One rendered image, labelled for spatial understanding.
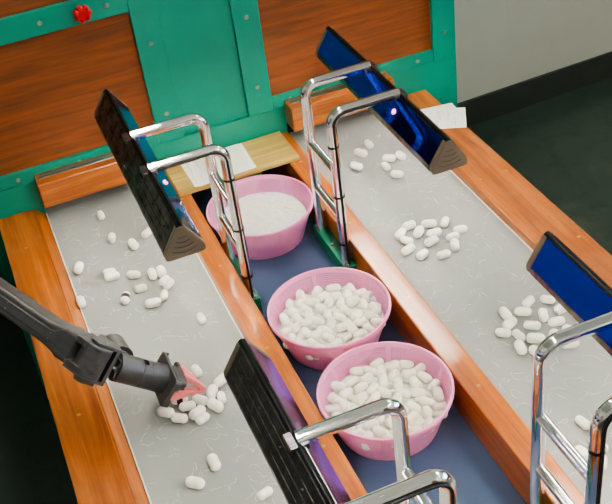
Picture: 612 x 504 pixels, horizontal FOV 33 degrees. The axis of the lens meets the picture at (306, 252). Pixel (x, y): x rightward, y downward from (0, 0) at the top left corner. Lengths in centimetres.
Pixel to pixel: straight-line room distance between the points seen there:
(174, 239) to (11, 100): 82
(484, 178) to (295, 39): 62
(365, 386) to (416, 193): 67
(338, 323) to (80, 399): 56
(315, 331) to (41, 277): 69
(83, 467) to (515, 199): 117
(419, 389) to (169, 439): 49
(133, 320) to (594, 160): 223
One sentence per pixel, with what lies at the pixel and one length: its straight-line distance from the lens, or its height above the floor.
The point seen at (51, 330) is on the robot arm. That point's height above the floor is 97.
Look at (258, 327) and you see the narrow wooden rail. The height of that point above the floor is 77.
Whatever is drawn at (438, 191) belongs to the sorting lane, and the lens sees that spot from 259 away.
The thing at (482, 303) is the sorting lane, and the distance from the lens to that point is 225.
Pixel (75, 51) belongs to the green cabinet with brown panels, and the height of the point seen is 114.
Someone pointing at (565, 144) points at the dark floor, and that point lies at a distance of 416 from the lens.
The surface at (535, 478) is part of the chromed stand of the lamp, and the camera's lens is 181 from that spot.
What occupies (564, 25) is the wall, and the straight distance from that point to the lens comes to 437.
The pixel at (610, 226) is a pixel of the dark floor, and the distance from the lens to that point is 373.
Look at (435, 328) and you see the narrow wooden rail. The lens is 215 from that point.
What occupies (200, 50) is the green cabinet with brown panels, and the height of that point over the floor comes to 106.
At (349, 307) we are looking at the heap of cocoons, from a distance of 228.
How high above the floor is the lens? 220
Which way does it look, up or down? 37 degrees down
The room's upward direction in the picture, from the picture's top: 8 degrees counter-clockwise
